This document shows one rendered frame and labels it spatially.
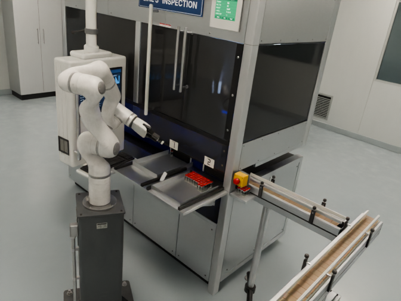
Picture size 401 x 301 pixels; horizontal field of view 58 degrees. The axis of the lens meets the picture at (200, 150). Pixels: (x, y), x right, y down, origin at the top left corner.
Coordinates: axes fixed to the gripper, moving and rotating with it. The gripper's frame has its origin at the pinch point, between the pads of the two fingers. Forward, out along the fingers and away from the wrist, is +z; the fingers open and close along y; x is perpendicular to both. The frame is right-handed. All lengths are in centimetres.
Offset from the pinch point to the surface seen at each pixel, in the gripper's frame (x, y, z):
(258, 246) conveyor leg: -2, -39, 96
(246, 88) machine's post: 44, 31, 27
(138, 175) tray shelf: -10.7, -39.4, 1.9
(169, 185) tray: -8.1, -28.2, 22.8
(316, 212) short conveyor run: 17, 10, 102
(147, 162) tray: 6, -52, 0
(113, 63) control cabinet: 42, -28, -60
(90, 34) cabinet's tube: 40, -12, -78
